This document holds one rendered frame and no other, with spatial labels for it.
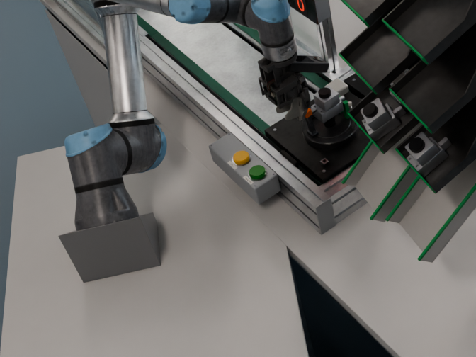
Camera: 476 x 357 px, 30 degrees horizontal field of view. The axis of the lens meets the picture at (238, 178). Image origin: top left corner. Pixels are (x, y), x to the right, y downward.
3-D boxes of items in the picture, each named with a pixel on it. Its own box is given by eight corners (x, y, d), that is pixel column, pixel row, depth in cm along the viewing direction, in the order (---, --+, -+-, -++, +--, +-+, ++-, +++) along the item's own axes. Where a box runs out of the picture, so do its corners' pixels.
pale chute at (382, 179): (384, 222, 193) (370, 219, 190) (355, 185, 202) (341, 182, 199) (461, 119, 182) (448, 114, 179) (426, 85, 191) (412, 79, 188)
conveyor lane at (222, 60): (329, 210, 215) (324, 182, 208) (158, 59, 270) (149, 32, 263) (418, 150, 223) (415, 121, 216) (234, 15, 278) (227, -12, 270)
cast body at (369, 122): (375, 142, 181) (359, 125, 176) (367, 127, 184) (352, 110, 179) (410, 118, 179) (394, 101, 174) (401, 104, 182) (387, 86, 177)
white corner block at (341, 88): (336, 105, 227) (334, 93, 224) (325, 97, 230) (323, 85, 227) (350, 96, 228) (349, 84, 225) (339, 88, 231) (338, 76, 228)
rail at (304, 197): (321, 235, 210) (315, 205, 203) (141, 69, 268) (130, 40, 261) (339, 222, 212) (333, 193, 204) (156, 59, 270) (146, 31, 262)
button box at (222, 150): (258, 205, 215) (253, 188, 211) (212, 161, 229) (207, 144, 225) (282, 190, 217) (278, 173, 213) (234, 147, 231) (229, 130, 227)
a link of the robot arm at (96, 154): (63, 190, 209) (49, 134, 209) (105, 182, 220) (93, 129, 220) (95, 182, 202) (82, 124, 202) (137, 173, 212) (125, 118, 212)
